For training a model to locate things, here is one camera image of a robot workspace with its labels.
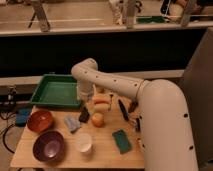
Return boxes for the small metal fork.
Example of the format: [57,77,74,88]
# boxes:
[108,94,114,111]

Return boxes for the black eraser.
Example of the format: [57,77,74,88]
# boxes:
[79,107,90,123]

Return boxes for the green plastic tray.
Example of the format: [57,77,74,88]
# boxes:
[30,74,81,109]

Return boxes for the green sponge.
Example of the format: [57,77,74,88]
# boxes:
[112,130,132,154]

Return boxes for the yellow red apple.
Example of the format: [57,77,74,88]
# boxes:
[91,113,104,127]

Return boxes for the grey blue cloth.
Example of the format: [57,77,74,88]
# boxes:
[64,116,81,133]

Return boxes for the orange carrot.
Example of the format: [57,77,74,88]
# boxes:
[93,98,109,105]

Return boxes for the purple bowl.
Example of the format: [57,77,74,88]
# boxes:
[33,131,65,162]

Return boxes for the brown pine cone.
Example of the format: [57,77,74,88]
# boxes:
[128,101,138,113]

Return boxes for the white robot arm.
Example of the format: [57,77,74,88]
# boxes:
[71,58,199,171]

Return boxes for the white plastic cup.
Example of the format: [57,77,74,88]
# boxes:
[75,133,92,154]

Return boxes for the blue box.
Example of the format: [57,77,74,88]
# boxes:
[15,108,31,127]

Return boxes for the black binder clip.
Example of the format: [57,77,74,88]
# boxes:
[135,118,140,132]

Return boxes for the red bowl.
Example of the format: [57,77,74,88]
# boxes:
[27,110,54,133]

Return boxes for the green cloth in background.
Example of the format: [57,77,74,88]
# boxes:
[136,16,165,24]

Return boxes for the black cables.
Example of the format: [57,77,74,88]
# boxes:
[0,99,21,154]

